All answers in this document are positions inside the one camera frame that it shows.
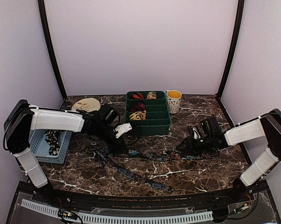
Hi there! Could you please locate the right black frame post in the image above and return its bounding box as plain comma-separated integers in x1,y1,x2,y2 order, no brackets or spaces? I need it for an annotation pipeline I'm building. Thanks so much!
216,0,245,101

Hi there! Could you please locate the black frame post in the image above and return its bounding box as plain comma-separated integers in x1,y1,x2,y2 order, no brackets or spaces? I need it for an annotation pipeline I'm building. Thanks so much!
216,0,245,101
37,0,68,100

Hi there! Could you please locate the black white patterned tie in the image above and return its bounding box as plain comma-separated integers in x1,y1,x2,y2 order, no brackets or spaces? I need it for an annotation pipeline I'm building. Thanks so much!
45,130,61,156

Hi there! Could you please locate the floral cream rolled tie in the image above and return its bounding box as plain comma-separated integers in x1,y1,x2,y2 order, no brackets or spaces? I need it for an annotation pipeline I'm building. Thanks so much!
147,91,158,99

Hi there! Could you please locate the round bird-pattern plate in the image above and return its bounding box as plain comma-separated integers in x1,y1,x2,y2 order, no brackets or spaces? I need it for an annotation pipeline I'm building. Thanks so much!
71,98,101,112

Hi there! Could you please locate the maroon navy striped rolled tie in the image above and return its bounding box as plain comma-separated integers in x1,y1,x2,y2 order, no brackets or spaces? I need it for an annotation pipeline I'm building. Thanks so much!
130,102,146,112

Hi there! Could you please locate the dark floral necktie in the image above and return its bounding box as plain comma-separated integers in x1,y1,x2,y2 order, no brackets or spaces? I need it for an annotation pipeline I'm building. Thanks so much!
86,144,201,193

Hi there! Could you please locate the yellow patterned rolled tie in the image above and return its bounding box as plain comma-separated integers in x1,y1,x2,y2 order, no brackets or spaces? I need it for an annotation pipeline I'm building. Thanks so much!
129,111,147,120

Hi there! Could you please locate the white slotted cable duct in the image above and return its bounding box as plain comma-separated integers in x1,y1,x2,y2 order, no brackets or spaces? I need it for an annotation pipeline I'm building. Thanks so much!
21,199,213,224

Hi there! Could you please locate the green compartment organizer tray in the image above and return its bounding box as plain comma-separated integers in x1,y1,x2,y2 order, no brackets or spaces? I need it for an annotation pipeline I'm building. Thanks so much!
125,91,171,136

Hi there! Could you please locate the left black frame post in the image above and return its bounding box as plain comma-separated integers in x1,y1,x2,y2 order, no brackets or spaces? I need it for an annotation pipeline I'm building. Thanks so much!
37,0,68,100

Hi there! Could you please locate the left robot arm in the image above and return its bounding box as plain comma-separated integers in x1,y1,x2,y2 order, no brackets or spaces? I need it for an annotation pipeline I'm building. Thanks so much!
3,99,133,203

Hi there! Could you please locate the red navy striped rolled tie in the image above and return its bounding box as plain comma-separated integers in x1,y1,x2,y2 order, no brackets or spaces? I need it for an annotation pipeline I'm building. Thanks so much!
131,92,144,100

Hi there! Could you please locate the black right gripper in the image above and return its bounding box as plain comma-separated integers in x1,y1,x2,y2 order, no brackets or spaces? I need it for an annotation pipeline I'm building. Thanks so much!
177,134,213,156

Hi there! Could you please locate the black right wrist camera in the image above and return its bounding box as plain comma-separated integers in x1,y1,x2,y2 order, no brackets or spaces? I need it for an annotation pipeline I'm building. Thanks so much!
200,116,221,138

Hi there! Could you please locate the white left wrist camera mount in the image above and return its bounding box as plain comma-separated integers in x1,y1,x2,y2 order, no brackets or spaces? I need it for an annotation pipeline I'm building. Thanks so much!
115,123,132,139

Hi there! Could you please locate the light blue plastic basket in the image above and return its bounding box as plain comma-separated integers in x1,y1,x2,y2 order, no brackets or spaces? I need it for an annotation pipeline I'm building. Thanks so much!
29,129,72,164

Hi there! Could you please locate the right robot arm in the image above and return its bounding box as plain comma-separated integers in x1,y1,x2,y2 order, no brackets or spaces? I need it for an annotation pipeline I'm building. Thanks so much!
177,108,281,203

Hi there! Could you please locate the black front rail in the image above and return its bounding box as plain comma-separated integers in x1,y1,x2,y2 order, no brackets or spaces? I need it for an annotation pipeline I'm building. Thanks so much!
19,182,269,213

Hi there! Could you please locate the white mug yellow inside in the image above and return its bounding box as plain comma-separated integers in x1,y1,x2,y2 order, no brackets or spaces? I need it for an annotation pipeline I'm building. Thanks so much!
165,90,182,114

